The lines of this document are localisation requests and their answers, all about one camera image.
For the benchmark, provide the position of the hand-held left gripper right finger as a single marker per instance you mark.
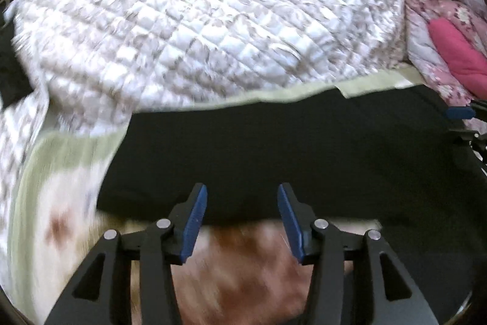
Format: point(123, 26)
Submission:
point(291, 228)

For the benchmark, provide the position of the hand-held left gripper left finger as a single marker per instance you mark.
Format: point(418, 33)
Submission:
point(194, 229)

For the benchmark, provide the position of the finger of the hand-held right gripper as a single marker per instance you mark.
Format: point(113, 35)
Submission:
point(460, 113)

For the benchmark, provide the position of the black pants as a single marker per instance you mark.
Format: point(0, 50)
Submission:
point(247, 142)

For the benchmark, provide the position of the pink cushion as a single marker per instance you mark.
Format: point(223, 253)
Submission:
point(460, 54)

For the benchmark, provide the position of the pink floral quilt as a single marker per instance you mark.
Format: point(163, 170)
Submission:
point(420, 28)

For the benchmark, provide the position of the beige quilted bedspread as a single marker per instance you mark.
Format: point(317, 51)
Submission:
point(190, 24)

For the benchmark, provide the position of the pile of dark clothes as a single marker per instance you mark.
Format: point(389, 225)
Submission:
point(9, 73)

